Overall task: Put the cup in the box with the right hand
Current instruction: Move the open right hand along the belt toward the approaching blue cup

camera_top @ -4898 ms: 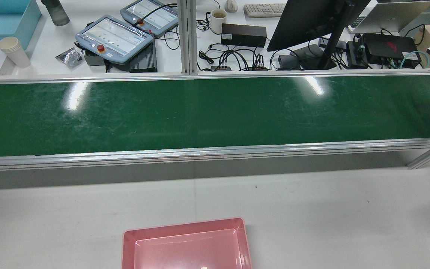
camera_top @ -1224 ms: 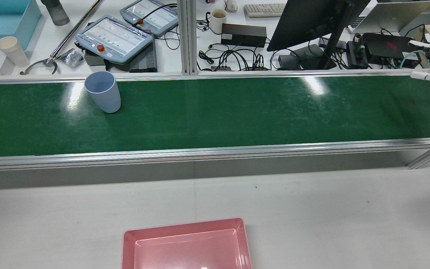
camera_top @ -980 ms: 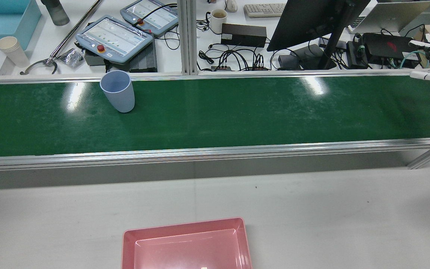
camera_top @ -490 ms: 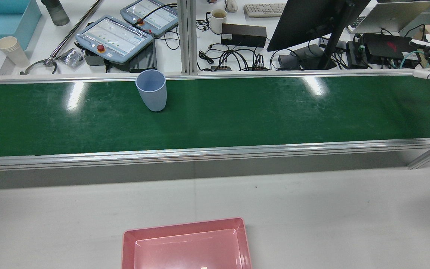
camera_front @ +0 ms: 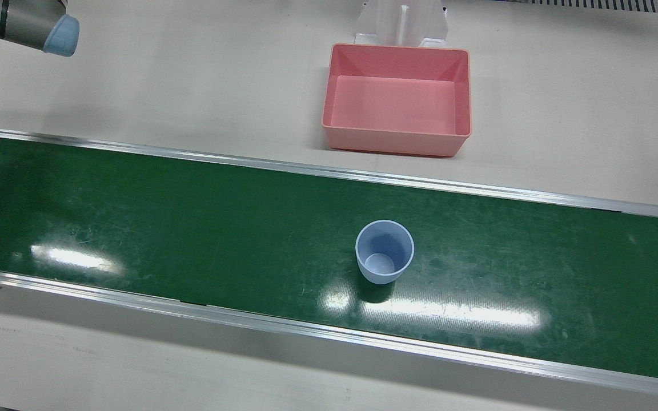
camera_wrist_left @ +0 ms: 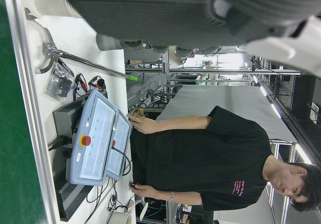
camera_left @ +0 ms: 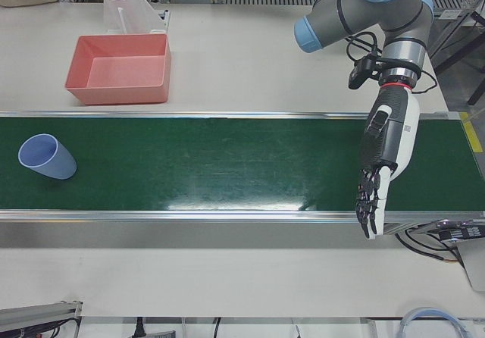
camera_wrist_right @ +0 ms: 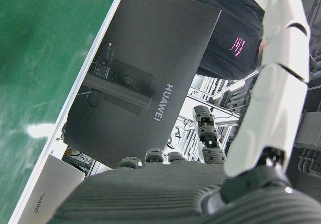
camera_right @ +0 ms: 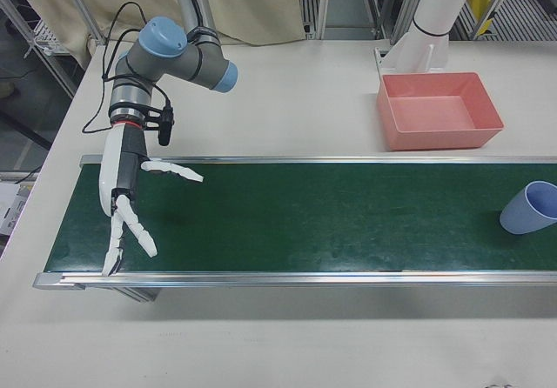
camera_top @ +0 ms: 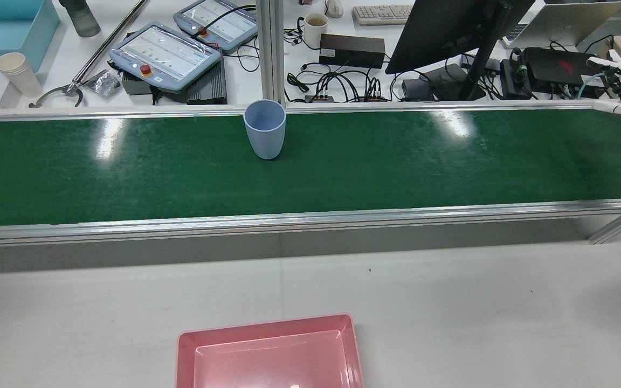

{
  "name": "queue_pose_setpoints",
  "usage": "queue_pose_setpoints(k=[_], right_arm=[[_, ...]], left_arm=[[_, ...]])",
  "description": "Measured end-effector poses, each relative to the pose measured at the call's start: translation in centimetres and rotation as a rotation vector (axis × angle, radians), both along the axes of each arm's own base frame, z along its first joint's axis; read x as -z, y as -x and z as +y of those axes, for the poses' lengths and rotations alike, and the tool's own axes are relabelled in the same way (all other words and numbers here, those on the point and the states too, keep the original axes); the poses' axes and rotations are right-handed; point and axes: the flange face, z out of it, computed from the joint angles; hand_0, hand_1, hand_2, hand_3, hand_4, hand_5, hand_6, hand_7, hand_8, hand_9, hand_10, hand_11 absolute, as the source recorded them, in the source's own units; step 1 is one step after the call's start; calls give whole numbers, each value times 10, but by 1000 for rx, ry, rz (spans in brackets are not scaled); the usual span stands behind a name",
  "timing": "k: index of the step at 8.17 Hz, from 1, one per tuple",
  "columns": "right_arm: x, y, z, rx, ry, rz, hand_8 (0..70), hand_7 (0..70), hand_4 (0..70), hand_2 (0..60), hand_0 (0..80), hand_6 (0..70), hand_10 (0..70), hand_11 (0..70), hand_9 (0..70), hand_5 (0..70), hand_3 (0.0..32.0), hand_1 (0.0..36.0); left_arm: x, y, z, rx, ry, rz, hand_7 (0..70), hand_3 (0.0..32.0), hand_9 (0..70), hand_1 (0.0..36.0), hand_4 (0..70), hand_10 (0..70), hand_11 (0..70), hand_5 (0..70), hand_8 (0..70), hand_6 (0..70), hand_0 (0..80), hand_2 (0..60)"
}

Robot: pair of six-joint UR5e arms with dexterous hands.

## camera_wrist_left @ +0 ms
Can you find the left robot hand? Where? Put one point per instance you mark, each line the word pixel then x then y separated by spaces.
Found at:
pixel 155 13

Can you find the black metal electronics box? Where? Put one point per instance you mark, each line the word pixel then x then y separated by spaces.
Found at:
pixel 66 118

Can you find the black ribbed heat sink box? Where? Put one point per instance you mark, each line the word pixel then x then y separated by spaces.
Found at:
pixel 70 196

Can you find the chrome rod with green tip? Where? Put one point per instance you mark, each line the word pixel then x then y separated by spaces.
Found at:
pixel 90 63

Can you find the red alligator clip lead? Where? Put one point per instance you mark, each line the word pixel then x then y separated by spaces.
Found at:
pixel 80 82
pixel 97 82

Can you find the white cylinder roll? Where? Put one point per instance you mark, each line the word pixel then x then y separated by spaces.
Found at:
pixel 52 4

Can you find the grey flat panel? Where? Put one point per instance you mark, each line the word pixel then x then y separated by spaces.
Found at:
pixel 225 103

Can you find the clear bag of black parts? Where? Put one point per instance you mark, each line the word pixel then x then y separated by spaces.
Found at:
pixel 59 83

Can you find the grey-blue teach pendant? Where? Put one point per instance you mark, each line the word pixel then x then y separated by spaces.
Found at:
pixel 92 138
pixel 121 133

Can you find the person in black t-shirt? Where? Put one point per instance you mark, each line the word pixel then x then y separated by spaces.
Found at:
pixel 200 158

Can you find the small black device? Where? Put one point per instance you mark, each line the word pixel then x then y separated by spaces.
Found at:
pixel 134 185

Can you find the green conveyor belt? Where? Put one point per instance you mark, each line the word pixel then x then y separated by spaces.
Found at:
pixel 15 133

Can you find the aluminium profile frame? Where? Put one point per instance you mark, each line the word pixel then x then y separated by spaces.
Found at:
pixel 213 70

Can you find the aluminium conveyor side rail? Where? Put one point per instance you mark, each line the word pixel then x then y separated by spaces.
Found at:
pixel 35 108

